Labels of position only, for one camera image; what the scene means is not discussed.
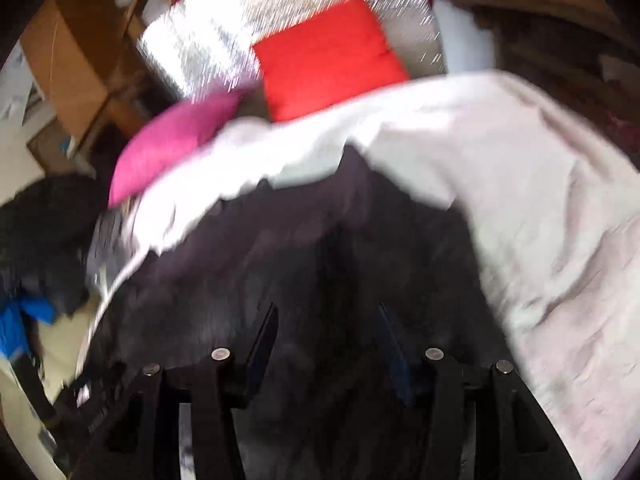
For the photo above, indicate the pink pillow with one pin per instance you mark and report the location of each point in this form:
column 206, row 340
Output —
column 170, row 138

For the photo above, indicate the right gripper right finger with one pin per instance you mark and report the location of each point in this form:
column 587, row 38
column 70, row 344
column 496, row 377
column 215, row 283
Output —
column 468, row 421

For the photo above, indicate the red square pillow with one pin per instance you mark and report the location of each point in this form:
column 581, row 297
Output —
column 336, row 55

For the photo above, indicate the brown wooden pillar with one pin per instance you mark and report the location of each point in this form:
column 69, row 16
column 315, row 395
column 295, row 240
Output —
column 85, row 67

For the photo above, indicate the blue jacket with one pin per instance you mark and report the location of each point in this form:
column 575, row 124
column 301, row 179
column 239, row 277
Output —
column 14, row 341

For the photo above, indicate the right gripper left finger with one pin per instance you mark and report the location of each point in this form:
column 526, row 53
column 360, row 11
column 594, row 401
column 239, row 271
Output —
column 139, row 437

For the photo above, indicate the white pink bed blanket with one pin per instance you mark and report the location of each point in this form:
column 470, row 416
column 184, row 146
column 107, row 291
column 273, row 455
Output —
column 551, row 206

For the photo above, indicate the black coat pile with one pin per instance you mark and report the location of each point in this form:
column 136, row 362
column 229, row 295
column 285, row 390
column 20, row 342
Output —
column 46, row 231

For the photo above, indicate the silver foil insulation board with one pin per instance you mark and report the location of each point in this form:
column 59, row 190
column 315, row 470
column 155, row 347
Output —
column 198, row 46

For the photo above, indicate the black quilted jacket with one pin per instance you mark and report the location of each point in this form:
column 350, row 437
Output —
column 327, row 254

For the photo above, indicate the grey folded garment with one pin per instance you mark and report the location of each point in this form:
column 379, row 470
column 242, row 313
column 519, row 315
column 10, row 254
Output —
column 110, row 250

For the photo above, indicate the wooden side table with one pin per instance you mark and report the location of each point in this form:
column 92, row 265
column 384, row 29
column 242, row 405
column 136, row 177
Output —
column 578, row 51

